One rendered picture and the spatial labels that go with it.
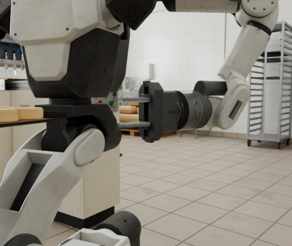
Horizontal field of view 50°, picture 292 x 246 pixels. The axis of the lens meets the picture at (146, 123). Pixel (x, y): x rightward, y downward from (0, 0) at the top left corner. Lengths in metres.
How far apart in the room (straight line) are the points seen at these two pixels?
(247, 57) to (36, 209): 0.59
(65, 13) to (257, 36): 0.45
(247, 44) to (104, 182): 1.45
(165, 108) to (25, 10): 0.45
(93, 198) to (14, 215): 1.24
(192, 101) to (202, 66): 5.63
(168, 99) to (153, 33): 6.47
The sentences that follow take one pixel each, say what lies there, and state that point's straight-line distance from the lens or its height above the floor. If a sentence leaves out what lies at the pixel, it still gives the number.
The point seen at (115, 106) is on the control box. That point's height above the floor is 0.73.
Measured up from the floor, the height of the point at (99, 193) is 0.21.
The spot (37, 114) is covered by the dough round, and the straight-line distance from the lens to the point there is 0.56.
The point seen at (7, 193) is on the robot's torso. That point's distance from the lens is 0.84.
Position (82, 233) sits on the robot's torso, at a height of 0.33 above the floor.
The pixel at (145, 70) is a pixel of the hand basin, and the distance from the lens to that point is 6.98.
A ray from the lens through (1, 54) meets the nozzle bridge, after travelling 2.44.
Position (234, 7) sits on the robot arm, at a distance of 0.80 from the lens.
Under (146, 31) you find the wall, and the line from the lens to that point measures 7.24.
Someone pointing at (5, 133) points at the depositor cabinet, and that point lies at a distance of 2.35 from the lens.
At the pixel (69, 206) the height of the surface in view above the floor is 0.14.
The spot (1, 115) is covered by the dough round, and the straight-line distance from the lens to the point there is 0.51.
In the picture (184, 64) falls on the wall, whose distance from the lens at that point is 6.52.
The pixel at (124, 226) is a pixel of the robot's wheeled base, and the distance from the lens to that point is 1.20.
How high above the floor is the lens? 0.82
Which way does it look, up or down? 5 degrees down
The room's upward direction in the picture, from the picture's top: straight up
